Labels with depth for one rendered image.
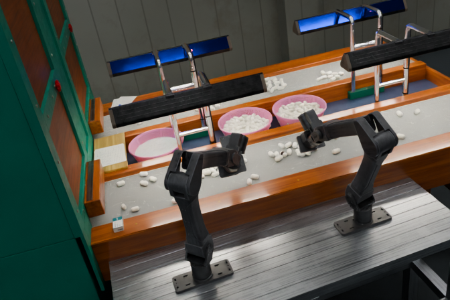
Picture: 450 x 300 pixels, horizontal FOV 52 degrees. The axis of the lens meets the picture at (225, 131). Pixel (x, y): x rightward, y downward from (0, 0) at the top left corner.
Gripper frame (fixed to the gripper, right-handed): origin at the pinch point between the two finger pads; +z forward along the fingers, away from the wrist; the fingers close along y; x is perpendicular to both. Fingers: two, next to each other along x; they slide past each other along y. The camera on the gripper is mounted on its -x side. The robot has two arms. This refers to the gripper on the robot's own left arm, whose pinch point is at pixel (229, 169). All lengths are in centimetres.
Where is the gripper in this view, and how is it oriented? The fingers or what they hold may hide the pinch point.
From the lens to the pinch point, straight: 181.0
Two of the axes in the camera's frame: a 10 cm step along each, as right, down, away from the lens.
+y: -9.7, 2.3, -1.2
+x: 2.5, 9.5, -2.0
